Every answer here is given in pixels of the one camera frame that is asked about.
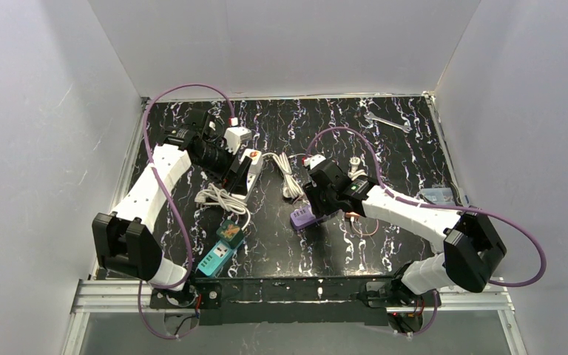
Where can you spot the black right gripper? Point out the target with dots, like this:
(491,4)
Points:
(316,197)

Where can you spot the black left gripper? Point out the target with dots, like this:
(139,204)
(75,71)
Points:
(234,166)

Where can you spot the white power strip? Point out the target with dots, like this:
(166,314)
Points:
(252,180)

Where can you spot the white multi-socket adapter plug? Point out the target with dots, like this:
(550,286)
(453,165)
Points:
(256,157)

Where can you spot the purple power strip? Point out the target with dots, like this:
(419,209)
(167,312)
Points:
(304,217)

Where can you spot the green dragon socket cube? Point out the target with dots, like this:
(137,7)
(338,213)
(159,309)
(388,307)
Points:
(230,233)

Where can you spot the teal power strip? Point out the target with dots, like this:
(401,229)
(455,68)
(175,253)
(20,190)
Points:
(212,264)

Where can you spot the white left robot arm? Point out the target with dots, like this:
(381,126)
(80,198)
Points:
(124,240)

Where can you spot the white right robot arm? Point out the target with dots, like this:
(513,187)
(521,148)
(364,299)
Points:
(467,248)

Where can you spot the silver wrench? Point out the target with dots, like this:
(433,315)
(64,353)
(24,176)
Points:
(405,128)

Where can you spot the clear plastic parts box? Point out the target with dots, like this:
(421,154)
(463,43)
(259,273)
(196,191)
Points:
(442,196)

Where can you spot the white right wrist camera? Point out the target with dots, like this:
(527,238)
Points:
(312,161)

